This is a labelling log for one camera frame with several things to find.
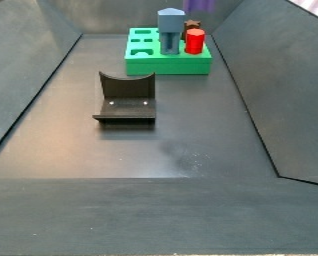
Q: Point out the green shape sorter board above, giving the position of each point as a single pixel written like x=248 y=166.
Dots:
x=144 y=59

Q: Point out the purple arch block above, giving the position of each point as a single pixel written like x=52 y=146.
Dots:
x=197 y=5

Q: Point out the brown star block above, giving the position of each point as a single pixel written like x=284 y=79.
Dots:
x=189 y=24

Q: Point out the blue pentagon block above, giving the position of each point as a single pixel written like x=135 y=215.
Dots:
x=169 y=25

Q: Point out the red heptagon block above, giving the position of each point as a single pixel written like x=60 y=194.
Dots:
x=193 y=41

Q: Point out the black curved stand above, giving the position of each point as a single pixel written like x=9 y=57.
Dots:
x=128 y=98

